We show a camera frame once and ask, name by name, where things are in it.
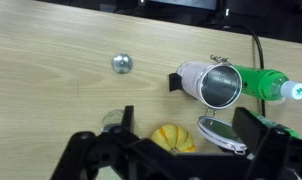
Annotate white cylindrical tin container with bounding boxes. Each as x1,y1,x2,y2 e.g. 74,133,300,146
176,54,243,110

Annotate black cable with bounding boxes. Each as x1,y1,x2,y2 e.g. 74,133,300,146
224,24,266,118

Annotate green bottle white cap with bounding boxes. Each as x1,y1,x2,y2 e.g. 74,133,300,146
231,64,302,102

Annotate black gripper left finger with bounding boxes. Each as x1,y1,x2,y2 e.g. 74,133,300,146
121,105,136,134

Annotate clear glass carafe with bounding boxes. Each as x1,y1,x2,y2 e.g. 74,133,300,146
101,109,126,133

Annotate small yellow orange pumpkin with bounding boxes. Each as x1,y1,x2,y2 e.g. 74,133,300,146
150,123,196,155

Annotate round silver metal disc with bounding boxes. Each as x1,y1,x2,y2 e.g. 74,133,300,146
110,53,134,75

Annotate small black block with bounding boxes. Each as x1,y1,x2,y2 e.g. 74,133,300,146
168,72,184,93

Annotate round metal hinged lid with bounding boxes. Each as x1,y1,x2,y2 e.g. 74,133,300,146
196,115,248,157

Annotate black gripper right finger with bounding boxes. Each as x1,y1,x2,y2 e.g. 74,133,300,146
231,106,276,155

